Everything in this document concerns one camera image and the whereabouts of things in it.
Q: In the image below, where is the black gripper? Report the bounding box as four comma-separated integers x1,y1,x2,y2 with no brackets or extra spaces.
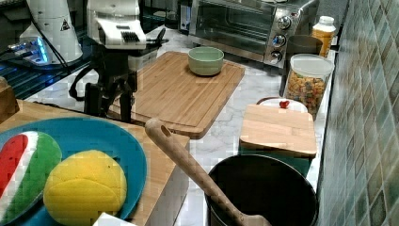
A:
84,28,168,122

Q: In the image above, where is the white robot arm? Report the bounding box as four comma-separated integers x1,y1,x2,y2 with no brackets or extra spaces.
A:
20,0,167,122

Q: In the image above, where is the blue plate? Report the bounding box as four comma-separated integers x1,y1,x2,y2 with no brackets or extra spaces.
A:
0,117,147,220

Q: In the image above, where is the wooden spoon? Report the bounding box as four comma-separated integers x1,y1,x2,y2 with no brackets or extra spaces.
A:
145,118,272,226

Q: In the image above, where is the bamboo cutting board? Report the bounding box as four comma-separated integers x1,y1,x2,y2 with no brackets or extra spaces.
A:
131,52,245,139

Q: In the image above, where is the yellow lemon toy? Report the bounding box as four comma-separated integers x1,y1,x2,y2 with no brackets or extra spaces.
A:
43,150,127,226

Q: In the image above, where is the watermelon slice toy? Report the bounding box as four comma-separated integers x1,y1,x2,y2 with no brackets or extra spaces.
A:
1,131,62,226

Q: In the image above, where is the green ceramic bowl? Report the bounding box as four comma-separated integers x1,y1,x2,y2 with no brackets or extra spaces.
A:
188,46,224,76

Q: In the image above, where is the stainless toaster oven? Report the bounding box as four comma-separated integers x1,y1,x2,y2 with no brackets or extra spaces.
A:
188,0,320,69

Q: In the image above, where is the teal box with bamboo lid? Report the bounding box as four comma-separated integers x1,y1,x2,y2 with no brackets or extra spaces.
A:
238,105,317,176

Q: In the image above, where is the white dish with red knob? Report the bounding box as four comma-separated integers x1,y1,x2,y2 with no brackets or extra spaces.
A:
257,97,308,113

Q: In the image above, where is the black utensil pot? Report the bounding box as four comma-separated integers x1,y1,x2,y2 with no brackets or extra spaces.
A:
209,154,319,226

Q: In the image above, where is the clear cereal container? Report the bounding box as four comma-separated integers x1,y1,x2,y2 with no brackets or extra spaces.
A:
284,54,334,119

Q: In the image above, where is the dark metal cup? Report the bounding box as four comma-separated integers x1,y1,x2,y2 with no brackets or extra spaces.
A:
279,35,323,96

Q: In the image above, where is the orange bottle white cap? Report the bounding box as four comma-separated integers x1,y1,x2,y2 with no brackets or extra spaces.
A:
311,16,336,57

